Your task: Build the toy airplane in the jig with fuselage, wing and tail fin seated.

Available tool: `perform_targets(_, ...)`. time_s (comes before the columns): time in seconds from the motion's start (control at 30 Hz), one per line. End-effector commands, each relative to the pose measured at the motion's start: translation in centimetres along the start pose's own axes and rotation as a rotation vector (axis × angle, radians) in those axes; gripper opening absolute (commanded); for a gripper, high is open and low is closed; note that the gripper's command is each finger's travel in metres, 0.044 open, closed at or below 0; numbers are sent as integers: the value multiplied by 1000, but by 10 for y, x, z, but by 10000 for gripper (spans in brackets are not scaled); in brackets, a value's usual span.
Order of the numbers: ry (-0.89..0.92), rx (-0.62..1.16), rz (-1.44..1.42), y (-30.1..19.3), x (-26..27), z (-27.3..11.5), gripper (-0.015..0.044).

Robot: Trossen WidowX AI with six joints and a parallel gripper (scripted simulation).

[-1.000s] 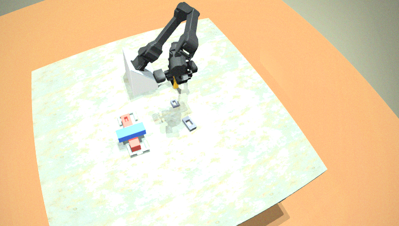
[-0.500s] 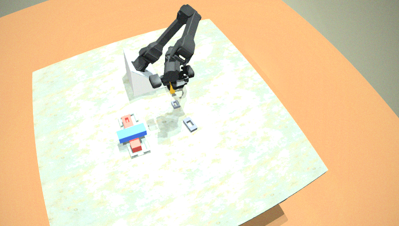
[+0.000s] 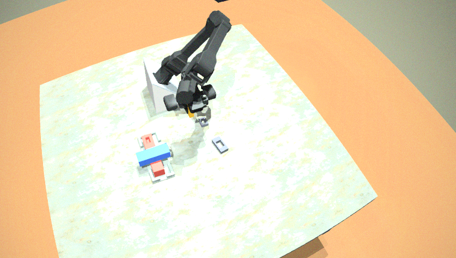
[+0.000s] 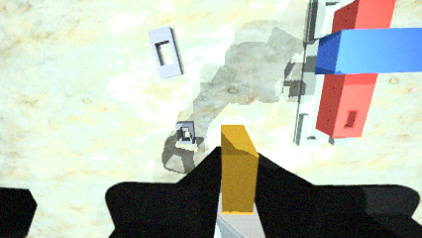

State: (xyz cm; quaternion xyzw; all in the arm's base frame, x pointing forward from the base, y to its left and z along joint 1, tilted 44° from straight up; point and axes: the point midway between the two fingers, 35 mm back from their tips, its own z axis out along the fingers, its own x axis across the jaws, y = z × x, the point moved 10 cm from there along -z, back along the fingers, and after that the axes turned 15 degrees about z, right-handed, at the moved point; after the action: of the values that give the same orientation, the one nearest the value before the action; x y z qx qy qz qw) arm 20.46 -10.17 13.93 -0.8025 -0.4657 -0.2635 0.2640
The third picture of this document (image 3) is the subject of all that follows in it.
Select blue rectangular plate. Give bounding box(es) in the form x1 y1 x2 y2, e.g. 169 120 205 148
136 143 171 167

